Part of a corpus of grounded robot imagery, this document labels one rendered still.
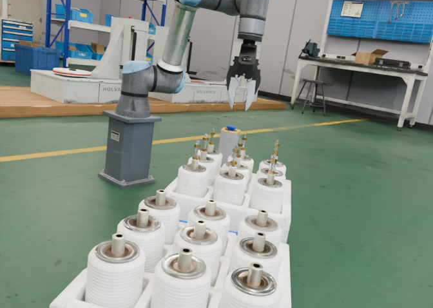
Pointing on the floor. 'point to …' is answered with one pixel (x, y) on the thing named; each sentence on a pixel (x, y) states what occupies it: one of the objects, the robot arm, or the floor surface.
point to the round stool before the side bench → (314, 96)
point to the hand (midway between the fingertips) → (239, 105)
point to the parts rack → (93, 24)
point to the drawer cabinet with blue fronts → (26, 31)
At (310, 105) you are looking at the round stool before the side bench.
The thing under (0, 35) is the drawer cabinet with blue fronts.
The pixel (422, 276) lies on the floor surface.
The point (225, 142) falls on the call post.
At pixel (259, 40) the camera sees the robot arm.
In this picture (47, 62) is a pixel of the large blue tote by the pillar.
